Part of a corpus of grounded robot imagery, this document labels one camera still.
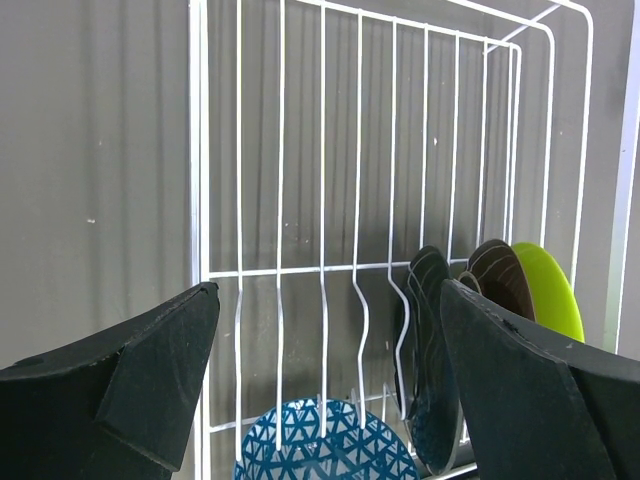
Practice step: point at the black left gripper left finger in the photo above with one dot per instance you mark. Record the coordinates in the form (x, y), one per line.
(118, 404)

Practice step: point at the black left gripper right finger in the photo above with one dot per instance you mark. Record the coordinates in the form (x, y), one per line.
(538, 404)

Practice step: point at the lime green plate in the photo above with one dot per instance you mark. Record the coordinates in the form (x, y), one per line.
(554, 301)

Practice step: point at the dark red plate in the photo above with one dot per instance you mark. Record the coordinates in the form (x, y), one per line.
(495, 272)

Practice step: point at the black plate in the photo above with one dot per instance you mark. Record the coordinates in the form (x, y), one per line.
(424, 371)

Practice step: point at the red patterned white bowl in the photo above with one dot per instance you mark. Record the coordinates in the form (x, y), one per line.
(293, 448)

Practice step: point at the white wire dish rack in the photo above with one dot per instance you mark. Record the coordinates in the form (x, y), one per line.
(337, 138)

